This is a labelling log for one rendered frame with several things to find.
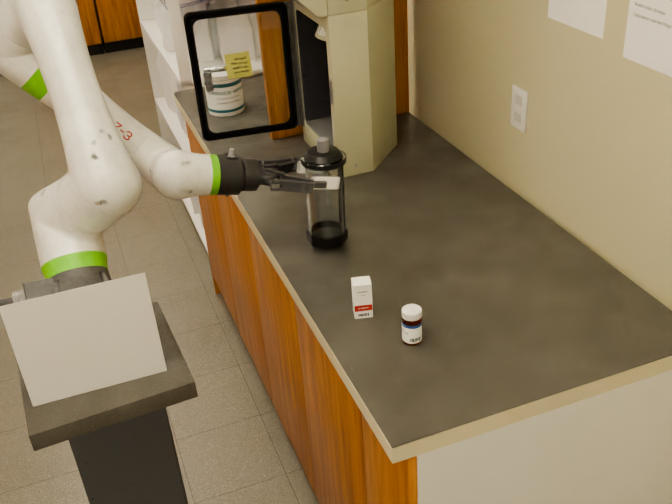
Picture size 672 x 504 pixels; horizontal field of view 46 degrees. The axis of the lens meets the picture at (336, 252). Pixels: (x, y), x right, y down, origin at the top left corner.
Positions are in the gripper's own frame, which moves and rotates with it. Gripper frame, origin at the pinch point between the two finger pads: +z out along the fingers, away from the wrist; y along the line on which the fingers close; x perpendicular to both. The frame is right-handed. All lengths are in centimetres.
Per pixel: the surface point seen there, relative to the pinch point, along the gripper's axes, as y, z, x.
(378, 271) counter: -17.2, 10.7, 17.4
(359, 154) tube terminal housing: 33.3, 25.7, 7.6
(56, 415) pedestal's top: -35, -63, 35
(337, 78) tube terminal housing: 33.5, 15.0, -14.3
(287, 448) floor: 29, 17, 113
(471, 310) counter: -40.7, 21.9, 14.6
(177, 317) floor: 123, -2, 118
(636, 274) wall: -44, 61, 6
